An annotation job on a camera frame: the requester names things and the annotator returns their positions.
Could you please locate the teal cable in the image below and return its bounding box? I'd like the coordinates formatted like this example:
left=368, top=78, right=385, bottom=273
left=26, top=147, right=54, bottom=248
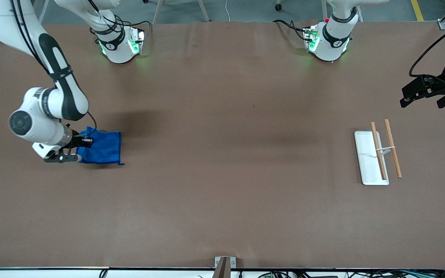
left=396, top=270, right=444, bottom=278

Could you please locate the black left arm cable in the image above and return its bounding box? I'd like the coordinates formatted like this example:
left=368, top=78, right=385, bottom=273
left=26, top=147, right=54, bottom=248
left=409, top=15, right=445, bottom=91

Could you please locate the black right base cable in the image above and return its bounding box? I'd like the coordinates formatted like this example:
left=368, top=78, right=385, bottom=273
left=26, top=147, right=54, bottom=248
left=87, top=0, right=151, bottom=43

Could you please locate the black left base cable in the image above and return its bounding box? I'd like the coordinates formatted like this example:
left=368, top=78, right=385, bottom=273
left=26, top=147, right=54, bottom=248
left=273, top=19, right=309, bottom=41

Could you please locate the white rack with wooden bars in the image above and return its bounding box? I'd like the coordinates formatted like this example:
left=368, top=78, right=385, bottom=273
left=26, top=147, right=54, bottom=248
left=354, top=119, right=403, bottom=186

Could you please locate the black base cable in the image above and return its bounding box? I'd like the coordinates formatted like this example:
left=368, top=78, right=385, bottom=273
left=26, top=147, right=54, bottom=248
left=87, top=0, right=151, bottom=43
left=273, top=19, right=309, bottom=41

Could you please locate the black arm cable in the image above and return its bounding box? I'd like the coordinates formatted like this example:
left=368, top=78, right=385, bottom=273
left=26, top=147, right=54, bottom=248
left=10, top=0, right=98, bottom=141
left=409, top=15, right=445, bottom=91

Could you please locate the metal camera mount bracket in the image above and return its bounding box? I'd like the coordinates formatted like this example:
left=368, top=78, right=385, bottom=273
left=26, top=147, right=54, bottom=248
left=213, top=256, right=237, bottom=278

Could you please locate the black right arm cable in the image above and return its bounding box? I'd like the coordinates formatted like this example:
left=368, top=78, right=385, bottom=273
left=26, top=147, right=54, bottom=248
left=10, top=0, right=98, bottom=141

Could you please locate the blue towel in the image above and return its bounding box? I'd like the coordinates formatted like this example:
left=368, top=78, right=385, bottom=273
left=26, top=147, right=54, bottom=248
left=76, top=127, right=125, bottom=166

